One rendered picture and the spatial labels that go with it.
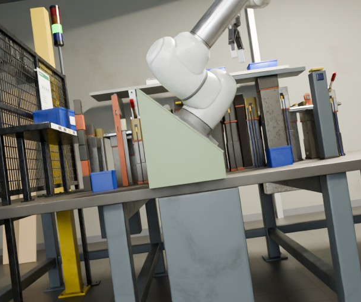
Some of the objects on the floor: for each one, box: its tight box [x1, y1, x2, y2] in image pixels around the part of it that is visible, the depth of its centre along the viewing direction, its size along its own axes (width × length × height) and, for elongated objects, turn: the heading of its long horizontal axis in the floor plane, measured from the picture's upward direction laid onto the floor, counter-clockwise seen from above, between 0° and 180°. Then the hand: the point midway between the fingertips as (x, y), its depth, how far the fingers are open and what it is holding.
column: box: [158, 187, 255, 302], centre depth 162 cm, size 31×31×66 cm
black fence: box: [0, 7, 101, 302], centre depth 206 cm, size 14×197×155 cm
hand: (237, 58), depth 205 cm, fingers open, 13 cm apart
